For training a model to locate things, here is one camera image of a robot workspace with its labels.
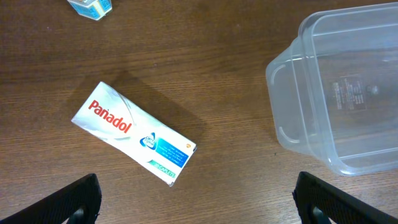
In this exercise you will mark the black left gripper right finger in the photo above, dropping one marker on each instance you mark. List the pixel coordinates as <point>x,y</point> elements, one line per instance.
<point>319,202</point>

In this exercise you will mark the small jar gold lid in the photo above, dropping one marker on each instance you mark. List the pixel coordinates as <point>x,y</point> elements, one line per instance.
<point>93,9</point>

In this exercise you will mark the clear plastic container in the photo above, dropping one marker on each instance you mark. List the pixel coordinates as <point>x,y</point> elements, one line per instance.
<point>333,91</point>

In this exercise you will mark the white Panadol box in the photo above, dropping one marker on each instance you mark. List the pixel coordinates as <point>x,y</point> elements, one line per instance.
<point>116,120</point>

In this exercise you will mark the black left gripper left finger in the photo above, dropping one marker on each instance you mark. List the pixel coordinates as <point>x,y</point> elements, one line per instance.
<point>78,202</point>

